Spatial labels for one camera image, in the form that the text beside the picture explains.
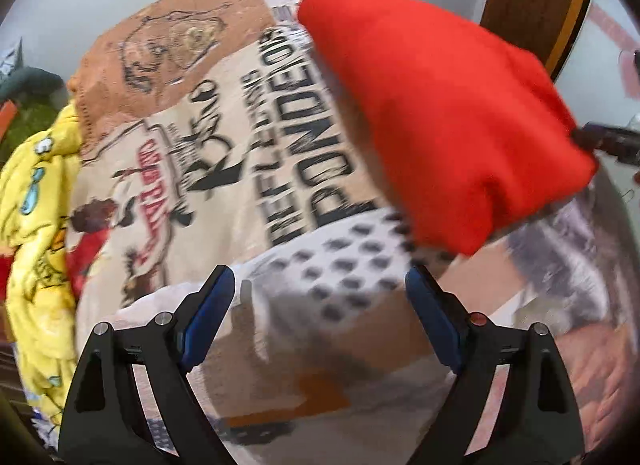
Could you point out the printed newspaper car bedspread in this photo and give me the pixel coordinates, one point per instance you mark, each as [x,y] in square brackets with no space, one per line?
[216,134]

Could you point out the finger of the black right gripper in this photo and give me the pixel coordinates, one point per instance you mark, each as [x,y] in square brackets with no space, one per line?
[621,143]

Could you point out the dark green cushion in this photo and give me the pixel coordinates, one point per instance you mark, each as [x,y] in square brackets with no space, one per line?
[30,81]

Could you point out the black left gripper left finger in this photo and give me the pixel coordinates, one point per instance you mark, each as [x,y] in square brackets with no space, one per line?
[104,421]

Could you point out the red sweatshirt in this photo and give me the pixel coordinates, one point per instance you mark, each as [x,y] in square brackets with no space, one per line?
[470,130]

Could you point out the yellow cartoon pajama garment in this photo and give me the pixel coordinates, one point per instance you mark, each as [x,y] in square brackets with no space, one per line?
[35,194]

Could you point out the orange box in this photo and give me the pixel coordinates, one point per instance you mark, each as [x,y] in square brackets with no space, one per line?
[8,111]

